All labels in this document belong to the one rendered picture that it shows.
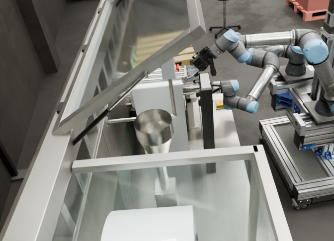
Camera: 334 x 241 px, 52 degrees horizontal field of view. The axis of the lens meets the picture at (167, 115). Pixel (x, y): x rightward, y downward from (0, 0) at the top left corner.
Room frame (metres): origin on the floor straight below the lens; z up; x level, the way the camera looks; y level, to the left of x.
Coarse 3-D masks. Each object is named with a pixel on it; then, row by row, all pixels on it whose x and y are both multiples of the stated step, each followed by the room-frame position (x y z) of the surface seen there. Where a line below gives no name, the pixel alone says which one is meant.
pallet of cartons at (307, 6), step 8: (288, 0) 5.32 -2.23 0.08; (296, 0) 5.11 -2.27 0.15; (304, 0) 4.82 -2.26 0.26; (312, 0) 4.68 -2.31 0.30; (320, 0) 4.68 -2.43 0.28; (328, 0) 4.67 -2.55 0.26; (296, 8) 4.99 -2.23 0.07; (304, 8) 4.78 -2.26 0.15; (312, 8) 4.68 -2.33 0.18; (320, 8) 4.68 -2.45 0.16; (304, 16) 4.69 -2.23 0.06; (312, 16) 4.74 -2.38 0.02; (320, 16) 4.70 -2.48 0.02
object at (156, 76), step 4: (180, 68) 1.42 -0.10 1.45; (184, 68) 1.41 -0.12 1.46; (156, 72) 1.43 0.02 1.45; (160, 72) 1.43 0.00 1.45; (176, 72) 1.39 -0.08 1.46; (180, 72) 1.39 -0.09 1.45; (184, 72) 1.38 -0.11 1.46; (148, 76) 1.40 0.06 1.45; (152, 76) 1.40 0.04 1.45; (156, 76) 1.40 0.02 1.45; (160, 76) 1.40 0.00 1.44; (176, 76) 1.36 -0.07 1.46; (180, 76) 1.35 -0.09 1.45; (184, 76) 1.34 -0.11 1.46; (144, 80) 1.37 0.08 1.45; (148, 80) 1.37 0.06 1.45; (152, 80) 1.36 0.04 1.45; (156, 80) 1.36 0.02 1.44; (160, 80) 1.37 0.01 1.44; (164, 80) 1.37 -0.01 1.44; (172, 80) 1.35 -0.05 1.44; (176, 80) 1.35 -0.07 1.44
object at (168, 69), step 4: (172, 60) 1.09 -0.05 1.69; (164, 64) 1.09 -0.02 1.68; (168, 64) 1.09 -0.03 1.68; (172, 64) 1.09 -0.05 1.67; (164, 68) 1.09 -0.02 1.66; (168, 68) 1.09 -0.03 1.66; (172, 68) 1.09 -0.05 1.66; (176, 68) 1.12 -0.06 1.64; (164, 72) 1.09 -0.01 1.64; (168, 72) 1.09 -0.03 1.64; (172, 72) 1.09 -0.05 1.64; (164, 76) 1.09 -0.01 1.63; (168, 76) 1.09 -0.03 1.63; (172, 76) 1.09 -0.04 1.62
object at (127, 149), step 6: (126, 126) 1.47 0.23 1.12; (132, 126) 1.60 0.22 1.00; (126, 132) 1.43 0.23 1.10; (132, 132) 1.57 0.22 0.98; (126, 138) 1.40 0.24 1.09; (132, 138) 1.53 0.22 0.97; (126, 144) 1.37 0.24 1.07; (132, 144) 1.50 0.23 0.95; (126, 150) 1.34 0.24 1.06; (132, 150) 1.46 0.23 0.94
